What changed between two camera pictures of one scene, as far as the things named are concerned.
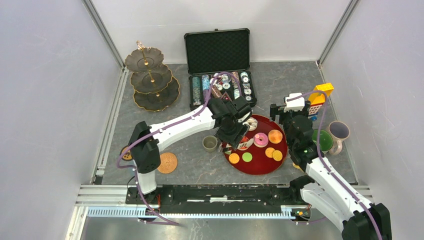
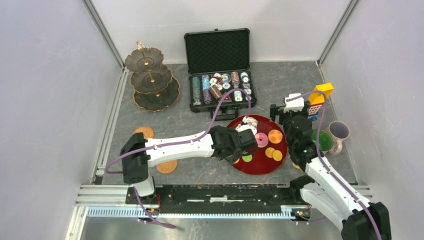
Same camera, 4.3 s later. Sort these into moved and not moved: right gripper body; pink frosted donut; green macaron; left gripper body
Moved: left gripper body
Not moved: right gripper body; pink frosted donut; green macaron
